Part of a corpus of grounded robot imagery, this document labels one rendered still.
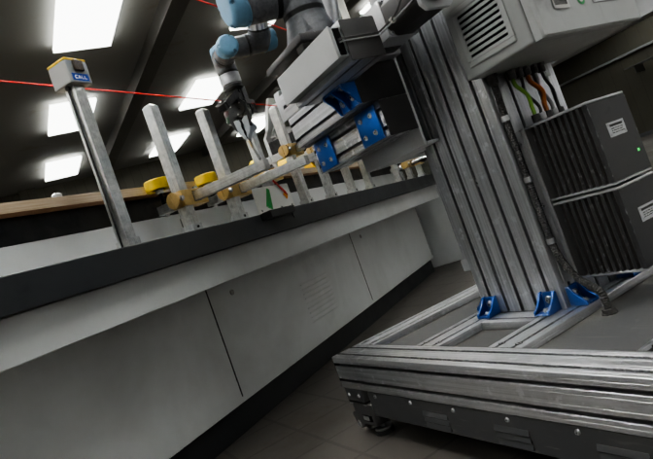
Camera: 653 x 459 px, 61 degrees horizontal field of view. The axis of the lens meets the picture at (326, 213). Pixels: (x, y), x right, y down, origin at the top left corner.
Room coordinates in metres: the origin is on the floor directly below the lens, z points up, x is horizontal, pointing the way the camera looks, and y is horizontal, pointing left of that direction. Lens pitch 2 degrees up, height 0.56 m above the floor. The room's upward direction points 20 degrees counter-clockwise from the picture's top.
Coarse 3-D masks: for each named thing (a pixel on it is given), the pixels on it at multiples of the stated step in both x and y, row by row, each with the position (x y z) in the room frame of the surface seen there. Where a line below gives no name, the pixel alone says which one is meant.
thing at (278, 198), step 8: (280, 184) 2.16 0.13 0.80; (256, 192) 1.99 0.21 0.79; (264, 192) 2.04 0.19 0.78; (272, 192) 2.09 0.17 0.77; (280, 192) 2.14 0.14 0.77; (288, 192) 2.19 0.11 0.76; (256, 200) 1.98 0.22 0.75; (264, 200) 2.02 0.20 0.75; (272, 200) 2.07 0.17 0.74; (280, 200) 2.12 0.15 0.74; (288, 200) 2.17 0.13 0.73; (264, 208) 2.01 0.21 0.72
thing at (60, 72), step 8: (56, 64) 1.41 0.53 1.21; (64, 64) 1.40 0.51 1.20; (72, 64) 1.42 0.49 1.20; (56, 72) 1.42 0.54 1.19; (64, 72) 1.41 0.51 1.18; (72, 72) 1.41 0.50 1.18; (80, 72) 1.43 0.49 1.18; (56, 80) 1.42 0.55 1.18; (64, 80) 1.41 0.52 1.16; (72, 80) 1.40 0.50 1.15; (56, 88) 1.43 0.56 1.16; (64, 88) 1.43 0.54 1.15
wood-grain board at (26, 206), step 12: (312, 168) 2.83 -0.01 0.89; (120, 192) 1.68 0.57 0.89; (132, 192) 1.72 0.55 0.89; (144, 192) 1.76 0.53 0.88; (168, 192) 1.86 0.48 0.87; (0, 204) 1.34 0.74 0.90; (12, 204) 1.36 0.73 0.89; (24, 204) 1.39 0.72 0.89; (36, 204) 1.42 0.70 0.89; (48, 204) 1.45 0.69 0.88; (60, 204) 1.48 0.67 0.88; (72, 204) 1.52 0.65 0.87; (84, 204) 1.57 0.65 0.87; (96, 204) 1.63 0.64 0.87; (0, 216) 1.35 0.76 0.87; (12, 216) 1.39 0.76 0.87
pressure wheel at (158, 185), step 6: (150, 180) 1.73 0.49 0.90; (156, 180) 1.73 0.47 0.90; (162, 180) 1.74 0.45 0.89; (144, 186) 1.75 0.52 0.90; (150, 186) 1.73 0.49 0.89; (156, 186) 1.73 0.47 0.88; (162, 186) 1.73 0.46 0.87; (168, 186) 1.75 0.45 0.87; (150, 192) 1.74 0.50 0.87; (156, 192) 1.75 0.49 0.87; (162, 192) 1.76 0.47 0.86; (162, 198) 1.76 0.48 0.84; (162, 204) 1.76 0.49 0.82
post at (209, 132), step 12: (204, 108) 1.90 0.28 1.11; (204, 120) 1.88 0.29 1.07; (204, 132) 1.89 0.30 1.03; (216, 132) 1.91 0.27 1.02; (216, 144) 1.88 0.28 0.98; (216, 156) 1.88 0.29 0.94; (216, 168) 1.89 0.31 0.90; (228, 168) 1.90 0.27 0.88; (228, 204) 1.89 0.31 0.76; (240, 204) 1.90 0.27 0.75
